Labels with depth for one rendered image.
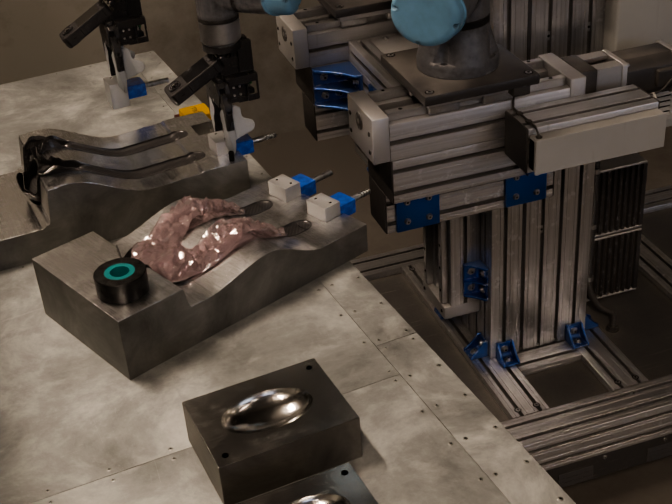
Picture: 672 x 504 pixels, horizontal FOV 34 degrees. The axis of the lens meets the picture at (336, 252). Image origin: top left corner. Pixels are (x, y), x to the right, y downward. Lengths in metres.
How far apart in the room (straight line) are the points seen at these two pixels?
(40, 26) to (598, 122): 2.35
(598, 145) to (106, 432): 1.01
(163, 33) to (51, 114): 1.42
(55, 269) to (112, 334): 0.18
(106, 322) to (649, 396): 1.32
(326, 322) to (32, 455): 0.50
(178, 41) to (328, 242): 2.24
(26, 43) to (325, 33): 1.73
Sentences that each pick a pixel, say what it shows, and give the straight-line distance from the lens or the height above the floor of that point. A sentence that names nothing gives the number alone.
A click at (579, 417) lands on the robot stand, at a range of 2.49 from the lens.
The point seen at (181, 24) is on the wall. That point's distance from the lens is 4.02.
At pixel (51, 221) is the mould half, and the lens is 2.04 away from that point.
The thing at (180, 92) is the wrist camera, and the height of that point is 1.03.
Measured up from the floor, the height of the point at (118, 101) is 0.92.
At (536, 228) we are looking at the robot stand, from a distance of 2.49.
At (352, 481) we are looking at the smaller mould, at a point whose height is 0.86.
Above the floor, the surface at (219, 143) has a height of 0.92.
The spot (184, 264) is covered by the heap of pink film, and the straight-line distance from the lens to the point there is 1.80.
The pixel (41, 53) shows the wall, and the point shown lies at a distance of 3.98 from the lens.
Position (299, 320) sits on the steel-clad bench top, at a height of 0.80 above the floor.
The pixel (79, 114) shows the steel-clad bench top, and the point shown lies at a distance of 2.63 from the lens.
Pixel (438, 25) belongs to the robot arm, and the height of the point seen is 1.19.
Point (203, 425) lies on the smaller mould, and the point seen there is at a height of 0.87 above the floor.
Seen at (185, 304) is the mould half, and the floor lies 0.88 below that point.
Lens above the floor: 1.83
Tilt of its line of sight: 32 degrees down
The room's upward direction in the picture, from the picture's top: 4 degrees counter-clockwise
